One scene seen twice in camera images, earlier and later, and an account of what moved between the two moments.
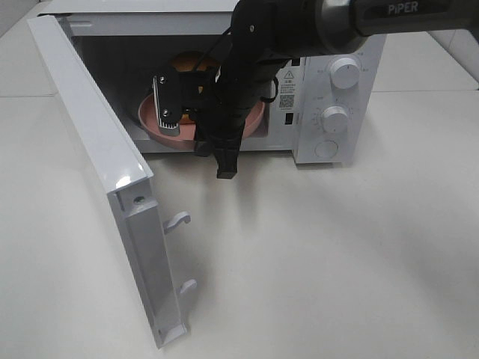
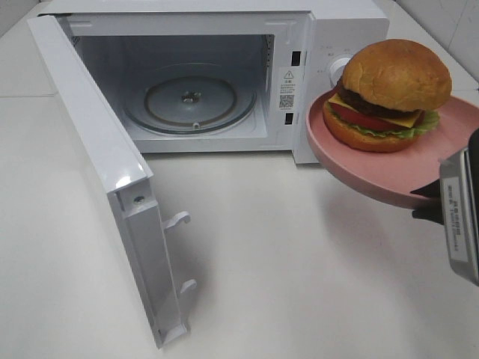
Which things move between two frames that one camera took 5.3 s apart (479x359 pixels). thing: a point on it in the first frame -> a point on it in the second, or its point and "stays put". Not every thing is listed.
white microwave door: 123,171 stays put
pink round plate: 253,120 -> 394,176
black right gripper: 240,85 -> 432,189
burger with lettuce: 188,61 -> 388,97
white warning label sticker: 287,90 stays put
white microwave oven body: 152,61 stays put
